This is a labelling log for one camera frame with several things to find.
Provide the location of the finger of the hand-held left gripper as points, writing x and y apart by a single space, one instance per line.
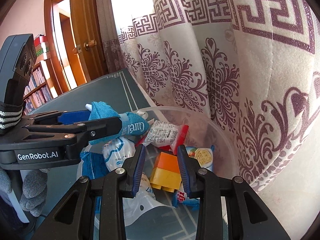
75 116
102 127

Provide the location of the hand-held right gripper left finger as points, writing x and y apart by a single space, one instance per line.
138 170

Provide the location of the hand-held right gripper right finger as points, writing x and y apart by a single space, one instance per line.
185 172

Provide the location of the blue cloth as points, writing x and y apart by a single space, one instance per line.
105 111

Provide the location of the yellow toy brick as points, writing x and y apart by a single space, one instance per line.
165 178

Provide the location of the blue cracker packet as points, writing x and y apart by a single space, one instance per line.
203 156
88 163

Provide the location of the white cotton swab bag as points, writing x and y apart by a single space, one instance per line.
117 152

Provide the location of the clear plastic bowl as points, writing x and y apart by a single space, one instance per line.
225 155

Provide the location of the red and white snack packet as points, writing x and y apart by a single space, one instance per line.
162 132

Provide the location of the person's left hand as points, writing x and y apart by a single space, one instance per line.
33 187

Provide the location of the wooden bookshelf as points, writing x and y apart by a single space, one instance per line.
37 90

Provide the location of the rows of books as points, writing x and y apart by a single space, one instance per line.
37 80

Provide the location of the brass door knob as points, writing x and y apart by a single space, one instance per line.
90 44

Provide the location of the stacked red green boxes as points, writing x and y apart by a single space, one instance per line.
41 47

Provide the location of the wooden door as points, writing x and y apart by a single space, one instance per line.
80 17

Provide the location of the patterned cream curtain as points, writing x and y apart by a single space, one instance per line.
225 55

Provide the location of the wooden door frame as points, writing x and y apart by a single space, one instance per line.
48 30

